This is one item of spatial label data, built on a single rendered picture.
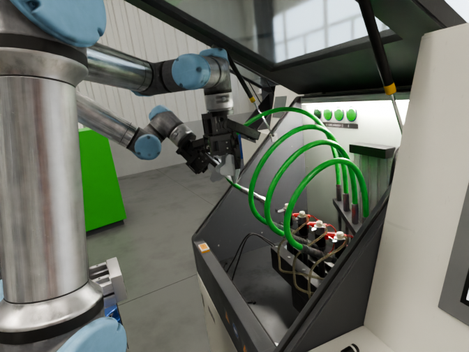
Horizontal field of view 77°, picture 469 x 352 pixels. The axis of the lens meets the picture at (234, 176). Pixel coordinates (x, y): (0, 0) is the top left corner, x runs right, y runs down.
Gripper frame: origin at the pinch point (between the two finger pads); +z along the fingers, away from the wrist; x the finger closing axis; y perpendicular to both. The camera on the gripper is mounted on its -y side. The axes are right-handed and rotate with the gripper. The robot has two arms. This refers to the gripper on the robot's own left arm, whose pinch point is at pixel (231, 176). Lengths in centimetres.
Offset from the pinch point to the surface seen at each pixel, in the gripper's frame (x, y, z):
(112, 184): -229, 172, -144
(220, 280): 10.5, 23.5, 20.6
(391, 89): 31, -41, 17
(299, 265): 6.5, 3.7, 34.0
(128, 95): -500, 150, -378
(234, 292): 15.8, 20.2, 25.4
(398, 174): 31, -31, 29
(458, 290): 42, -22, 45
